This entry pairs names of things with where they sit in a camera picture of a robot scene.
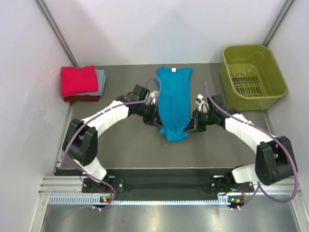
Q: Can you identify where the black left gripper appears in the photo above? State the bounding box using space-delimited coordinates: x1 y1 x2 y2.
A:
137 101 163 128

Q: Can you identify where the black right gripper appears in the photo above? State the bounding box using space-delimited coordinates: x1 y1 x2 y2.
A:
184 108 216 133

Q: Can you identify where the turquoise t-shirt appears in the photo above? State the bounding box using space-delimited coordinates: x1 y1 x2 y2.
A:
156 66 193 142

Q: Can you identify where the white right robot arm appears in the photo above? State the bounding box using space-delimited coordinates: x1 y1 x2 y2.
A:
184 94 297 191

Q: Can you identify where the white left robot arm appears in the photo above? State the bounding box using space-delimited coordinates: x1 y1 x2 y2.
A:
62 85 160 192

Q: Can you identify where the light blue folded t-shirt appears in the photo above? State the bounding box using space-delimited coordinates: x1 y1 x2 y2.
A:
80 70 106 96

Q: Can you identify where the green plastic basket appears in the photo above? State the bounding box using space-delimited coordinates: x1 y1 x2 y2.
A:
220 44 288 111

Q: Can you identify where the dark red folded t-shirt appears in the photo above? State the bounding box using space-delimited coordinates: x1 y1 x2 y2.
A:
63 95 100 102

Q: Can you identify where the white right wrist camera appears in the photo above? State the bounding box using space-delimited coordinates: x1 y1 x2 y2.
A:
195 94 209 113

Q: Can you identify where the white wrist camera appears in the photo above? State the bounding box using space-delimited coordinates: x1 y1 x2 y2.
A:
147 91 159 104
195 94 209 113

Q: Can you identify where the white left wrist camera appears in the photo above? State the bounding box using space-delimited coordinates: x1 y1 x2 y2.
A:
147 91 159 104

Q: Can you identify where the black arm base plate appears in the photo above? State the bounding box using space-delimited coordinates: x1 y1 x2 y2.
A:
81 175 254 194

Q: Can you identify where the grey slotted cable duct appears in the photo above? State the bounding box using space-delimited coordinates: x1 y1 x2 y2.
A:
48 195 243 205

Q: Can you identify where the aluminium frame rail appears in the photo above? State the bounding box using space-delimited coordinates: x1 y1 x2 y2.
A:
38 174 303 195

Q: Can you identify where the right aluminium corner post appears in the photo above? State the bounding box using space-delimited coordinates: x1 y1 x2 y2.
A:
262 0 296 47

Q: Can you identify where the aluminium corner post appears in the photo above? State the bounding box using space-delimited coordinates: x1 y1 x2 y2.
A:
35 0 79 67
262 0 296 47

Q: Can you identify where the left aluminium corner post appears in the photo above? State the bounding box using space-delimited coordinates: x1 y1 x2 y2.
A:
35 0 79 67

